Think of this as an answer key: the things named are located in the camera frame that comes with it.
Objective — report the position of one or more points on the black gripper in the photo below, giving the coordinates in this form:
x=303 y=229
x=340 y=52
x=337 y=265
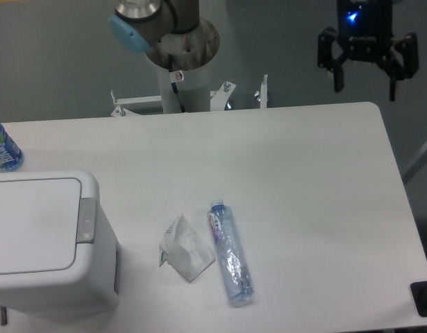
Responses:
x=365 y=34

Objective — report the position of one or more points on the white push-button trash can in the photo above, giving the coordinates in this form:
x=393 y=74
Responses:
x=59 y=255

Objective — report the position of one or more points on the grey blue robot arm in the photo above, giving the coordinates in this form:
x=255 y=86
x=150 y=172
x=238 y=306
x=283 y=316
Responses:
x=138 y=25

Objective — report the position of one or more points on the black clamp at table edge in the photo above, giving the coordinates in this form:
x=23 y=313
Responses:
x=419 y=293

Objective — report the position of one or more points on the crushed clear plastic bottle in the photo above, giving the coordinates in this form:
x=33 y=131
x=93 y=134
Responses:
x=235 y=271

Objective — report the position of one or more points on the crumpled white paper wrapper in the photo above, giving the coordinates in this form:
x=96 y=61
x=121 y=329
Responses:
x=182 y=247

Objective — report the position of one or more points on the blue labelled drink bottle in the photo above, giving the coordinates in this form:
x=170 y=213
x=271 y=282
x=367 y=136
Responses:
x=11 y=155

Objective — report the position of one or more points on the white frame at right edge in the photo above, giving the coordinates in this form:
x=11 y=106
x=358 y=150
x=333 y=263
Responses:
x=415 y=164

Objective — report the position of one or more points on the white metal base frame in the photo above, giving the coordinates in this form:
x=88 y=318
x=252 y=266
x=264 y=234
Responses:
x=219 y=100

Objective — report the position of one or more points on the dark bracket under trash can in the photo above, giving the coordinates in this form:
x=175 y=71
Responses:
x=3 y=316

